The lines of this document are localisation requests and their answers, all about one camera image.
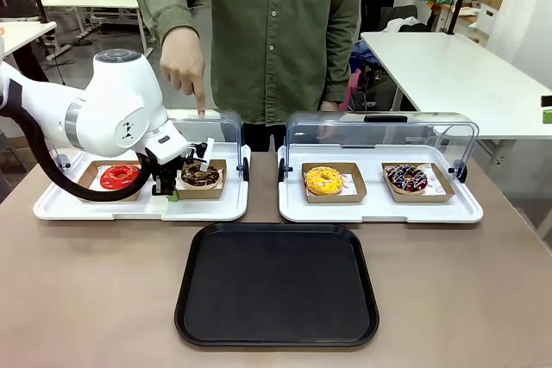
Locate person's left hand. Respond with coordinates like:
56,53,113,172
317,100,342,141

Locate black serving tray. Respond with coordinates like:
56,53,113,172
173,221,381,349

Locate white cloth heap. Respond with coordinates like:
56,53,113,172
385,16,433,34

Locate person's black trousers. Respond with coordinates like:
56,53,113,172
241,119,289,154

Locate person's green shirt torso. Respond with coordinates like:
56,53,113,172
134,0,363,126

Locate brown cardboard donut tray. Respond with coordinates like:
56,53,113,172
173,159,229,201
77,159,146,203
380,162,457,204
300,162,368,205

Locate pink chair part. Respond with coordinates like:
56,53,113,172
338,67,364,112

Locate chocolate donut with nuts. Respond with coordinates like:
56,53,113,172
179,163,222,190

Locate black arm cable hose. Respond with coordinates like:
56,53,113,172
0,105,152,203

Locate small white table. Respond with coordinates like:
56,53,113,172
0,20,58,59

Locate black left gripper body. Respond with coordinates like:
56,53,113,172
144,141,207,179

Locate white display case base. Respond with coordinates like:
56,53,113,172
33,140,252,222
277,143,485,225

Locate large white table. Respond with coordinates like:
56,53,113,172
359,30,552,141

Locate person's right hand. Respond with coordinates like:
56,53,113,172
159,26,207,121

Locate white paper liner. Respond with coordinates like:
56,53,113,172
301,168,358,196
383,164,447,197

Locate white storage box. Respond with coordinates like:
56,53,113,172
476,1,502,36

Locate white desk with legs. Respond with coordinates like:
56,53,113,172
40,0,155,51

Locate yellow sprinkled donut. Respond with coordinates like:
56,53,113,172
304,165,345,196

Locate dark donut with coloured sprinkles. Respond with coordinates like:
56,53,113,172
386,163,430,194

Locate red glazed donut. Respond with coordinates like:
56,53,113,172
99,164,142,191

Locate clear display case lid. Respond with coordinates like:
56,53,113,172
284,109,481,173
47,107,248,173

